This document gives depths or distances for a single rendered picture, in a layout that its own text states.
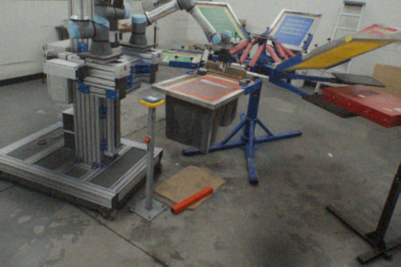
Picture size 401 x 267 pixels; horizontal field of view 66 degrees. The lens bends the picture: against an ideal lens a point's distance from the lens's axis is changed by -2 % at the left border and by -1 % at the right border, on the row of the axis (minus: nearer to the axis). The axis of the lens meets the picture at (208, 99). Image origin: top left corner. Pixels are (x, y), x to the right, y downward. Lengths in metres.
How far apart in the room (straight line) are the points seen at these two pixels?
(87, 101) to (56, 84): 0.27
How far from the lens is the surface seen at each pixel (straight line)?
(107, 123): 2.69
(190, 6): 2.59
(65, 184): 2.74
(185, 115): 2.48
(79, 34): 2.16
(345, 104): 2.48
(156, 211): 2.73
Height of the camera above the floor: 1.76
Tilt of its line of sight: 20 degrees down
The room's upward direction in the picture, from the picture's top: 6 degrees clockwise
